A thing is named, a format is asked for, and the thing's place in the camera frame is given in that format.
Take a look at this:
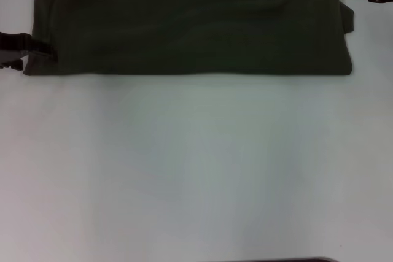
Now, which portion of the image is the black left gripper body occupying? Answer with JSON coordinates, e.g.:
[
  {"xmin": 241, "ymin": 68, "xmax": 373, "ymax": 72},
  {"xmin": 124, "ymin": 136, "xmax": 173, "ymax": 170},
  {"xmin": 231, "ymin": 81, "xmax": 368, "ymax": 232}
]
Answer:
[{"xmin": 0, "ymin": 31, "xmax": 33, "ymax": 64}]

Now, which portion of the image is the dark green FREE t-shirt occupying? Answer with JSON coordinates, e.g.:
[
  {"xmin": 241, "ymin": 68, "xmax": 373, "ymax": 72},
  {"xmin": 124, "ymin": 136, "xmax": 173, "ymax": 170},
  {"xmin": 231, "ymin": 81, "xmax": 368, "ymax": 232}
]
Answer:
[{"xmin": 23, "ymin": 0, "xmax": 355, "ymax": 77}]

